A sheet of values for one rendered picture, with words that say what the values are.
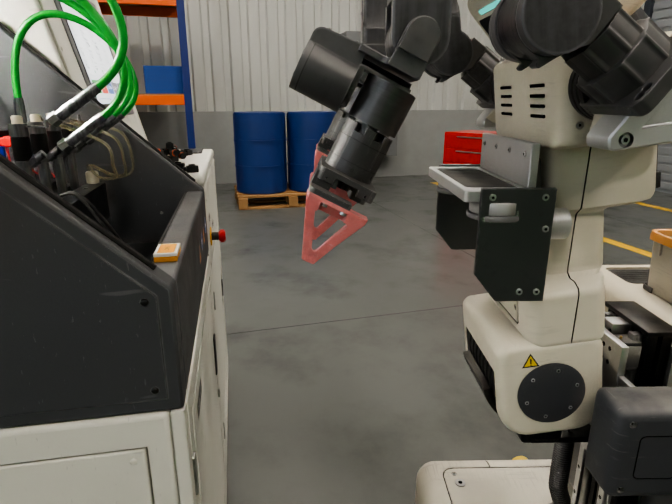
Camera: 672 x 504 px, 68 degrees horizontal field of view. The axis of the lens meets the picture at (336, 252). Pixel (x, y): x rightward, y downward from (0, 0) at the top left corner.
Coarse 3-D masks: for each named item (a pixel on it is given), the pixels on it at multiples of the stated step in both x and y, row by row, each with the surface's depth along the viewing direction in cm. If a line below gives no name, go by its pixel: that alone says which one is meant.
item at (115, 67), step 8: (112, 0) 77; (112, 8) 77; (120, 8) 78; (120, 16) 78; (120, 24) 78; (120, 32) 78; (120, 40) 79; (120, 48) 79; (120, 56) 79; (112, 64) 80; (120, 64) 80; (112, 72) 80; (104, 80) 80
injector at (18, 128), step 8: (8, 128) 79; (16, 128) 79; (24, 128) 80; (16, 136) 79; (24, 136) 80; (16, 144) 80; (24, 144) 80; (16, 152) 80; (24, 152) 80; (32, 152) 82; (40, 152) 81; (16, 160) 80; (24, 160) 81; (32, 160) 81; (40, 160) 82; (24, 168) 81; (32, 176) 82
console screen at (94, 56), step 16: (80, 16) 136; (80, 32) 131; (80, 48) 126; (96, 48) 143; (80, 64) 122; (96, 64) 138; (96, 80) 132; (112, 80) 151; (96, 96) 128; (112, 96) 145
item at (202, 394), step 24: (192, 360) 75; (216, 360) 124; (192, 384) 72; (216, 384) 125; (192, 408) 71; (216, 408) 120; (192, 432) 68; (216, 432) 115; (192, 456) 67; (216, 456) 111; (216, 480) 107
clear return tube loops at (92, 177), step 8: (64, 120) 99; (72, 128) 92; (112, 128) 107; (88, 136) 93; (112, 136) 101; (104, 144) 94; (120, 144) 102; (128, 144) 109; (112, 152) 95; (112, 160) 95; (88, 168) 108; (96, 168) 108; (112, 168) 96; (88, 176) 109; (96, 176) 101; (112, 176) 109; (120, 176) 106
